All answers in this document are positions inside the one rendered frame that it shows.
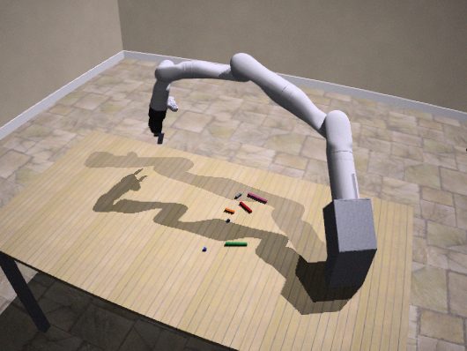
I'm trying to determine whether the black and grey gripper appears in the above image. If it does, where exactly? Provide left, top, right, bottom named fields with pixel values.
left=148, top=97, right=178, bottom=145

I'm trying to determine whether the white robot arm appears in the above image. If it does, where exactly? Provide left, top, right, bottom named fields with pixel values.
left=152, top=53, right=359, bottom=200

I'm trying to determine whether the red rod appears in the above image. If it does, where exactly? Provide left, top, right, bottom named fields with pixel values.
left=240, top=202, right=252, bottom=213

